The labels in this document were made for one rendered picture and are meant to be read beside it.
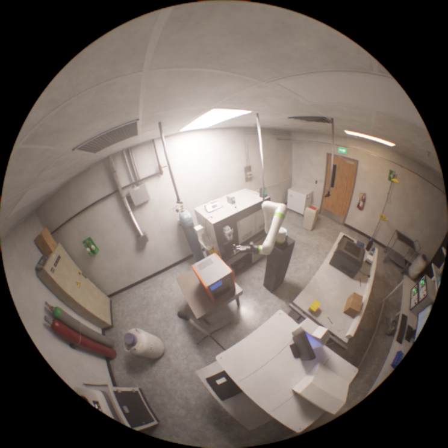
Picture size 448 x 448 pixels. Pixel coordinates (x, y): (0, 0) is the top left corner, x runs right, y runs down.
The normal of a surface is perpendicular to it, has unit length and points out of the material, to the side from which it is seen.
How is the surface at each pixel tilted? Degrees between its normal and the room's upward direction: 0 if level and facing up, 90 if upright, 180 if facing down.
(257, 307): 0
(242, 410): 0
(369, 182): 90
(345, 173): 90
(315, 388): 0
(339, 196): 90
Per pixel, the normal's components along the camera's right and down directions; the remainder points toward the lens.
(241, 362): -0.15, -0.82
